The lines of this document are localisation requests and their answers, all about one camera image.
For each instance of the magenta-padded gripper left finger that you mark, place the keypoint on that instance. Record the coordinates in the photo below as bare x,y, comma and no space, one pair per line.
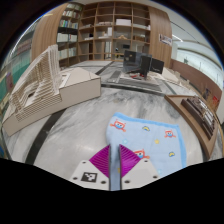
100,163

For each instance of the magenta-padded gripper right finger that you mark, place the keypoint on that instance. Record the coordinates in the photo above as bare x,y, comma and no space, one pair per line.
128,163

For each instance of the light blue printed towel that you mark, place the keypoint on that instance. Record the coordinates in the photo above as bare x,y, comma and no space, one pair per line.
153,141

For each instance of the white layered architectural model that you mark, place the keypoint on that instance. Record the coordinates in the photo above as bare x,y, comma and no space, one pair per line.
73,91

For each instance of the brown model on wooden board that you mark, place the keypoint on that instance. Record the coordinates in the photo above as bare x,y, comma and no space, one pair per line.
200,116

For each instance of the black panel model, grey base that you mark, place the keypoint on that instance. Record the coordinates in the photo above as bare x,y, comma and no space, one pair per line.
140,71

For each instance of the small white architectural model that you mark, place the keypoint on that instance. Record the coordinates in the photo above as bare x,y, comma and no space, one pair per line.
170,76

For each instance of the dark cabinet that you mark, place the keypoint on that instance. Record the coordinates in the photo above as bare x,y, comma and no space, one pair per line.
207,94

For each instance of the red cabinet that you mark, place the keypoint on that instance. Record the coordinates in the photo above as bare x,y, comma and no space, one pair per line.
215,101

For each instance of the bookshelf with green books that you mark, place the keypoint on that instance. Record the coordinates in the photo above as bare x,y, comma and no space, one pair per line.
13,70

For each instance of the wooden shelf unit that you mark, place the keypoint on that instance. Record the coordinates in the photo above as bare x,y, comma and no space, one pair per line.
156,30

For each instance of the white wall sign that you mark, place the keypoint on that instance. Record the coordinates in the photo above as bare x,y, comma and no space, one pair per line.
165,39

